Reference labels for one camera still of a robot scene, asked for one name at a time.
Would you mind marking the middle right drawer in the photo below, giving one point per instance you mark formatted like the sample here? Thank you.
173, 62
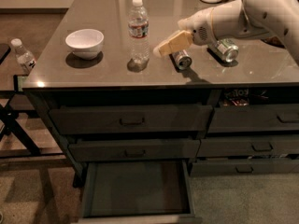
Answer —
249, 146

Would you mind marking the green silver soda can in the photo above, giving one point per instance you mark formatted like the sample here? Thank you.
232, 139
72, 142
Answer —
225, 49

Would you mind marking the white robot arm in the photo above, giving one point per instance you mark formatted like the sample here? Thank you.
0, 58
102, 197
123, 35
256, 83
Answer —
240, 19

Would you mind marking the snack packets in drawer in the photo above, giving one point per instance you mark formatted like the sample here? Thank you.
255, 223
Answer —
243, 97

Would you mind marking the slim silver drink can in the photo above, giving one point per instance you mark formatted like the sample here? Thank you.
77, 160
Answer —
181, 59

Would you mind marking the bottom right drawer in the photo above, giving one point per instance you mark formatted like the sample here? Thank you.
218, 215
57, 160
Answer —
244, 167

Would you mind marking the clear plastic water bottle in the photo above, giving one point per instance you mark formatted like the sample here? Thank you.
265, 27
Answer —
138, 29

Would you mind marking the open bottom left drawer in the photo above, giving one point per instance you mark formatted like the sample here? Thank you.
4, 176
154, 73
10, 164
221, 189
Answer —
139, 192

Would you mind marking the middle left drawer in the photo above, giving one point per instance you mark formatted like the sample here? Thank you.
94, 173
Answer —
140, 149

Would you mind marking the top left drawer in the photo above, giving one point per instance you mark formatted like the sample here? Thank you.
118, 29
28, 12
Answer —
131, 119

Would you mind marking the dark grey cabinet counter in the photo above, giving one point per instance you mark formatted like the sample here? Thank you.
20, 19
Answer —
61, 79

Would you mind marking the white ceramic bowl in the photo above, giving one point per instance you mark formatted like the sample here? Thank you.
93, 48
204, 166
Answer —
85, 43

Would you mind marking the dark side table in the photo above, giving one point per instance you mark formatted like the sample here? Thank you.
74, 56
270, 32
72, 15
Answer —
18, 103

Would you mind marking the small water bottle on side table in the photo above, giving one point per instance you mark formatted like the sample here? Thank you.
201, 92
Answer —
25, 58

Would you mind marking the top right drawer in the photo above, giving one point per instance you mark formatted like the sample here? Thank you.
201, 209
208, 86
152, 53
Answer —
255, 118

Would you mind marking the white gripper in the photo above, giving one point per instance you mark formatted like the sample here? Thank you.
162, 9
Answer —
200, 27

